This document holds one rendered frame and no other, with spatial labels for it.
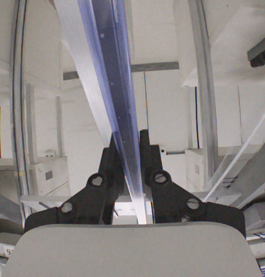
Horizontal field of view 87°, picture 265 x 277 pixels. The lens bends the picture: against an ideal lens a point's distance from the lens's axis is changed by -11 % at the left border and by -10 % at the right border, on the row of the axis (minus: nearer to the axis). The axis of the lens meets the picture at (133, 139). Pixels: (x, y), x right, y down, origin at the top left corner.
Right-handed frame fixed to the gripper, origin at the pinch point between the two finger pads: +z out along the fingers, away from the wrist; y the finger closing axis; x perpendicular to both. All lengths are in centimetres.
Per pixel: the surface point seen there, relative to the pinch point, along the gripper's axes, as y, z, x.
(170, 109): 37, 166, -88
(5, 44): -50, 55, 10
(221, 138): 100, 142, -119
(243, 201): 25.4, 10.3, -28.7
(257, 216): 29.3, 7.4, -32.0
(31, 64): -50, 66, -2
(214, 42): 26, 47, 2
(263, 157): 25.4, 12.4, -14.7
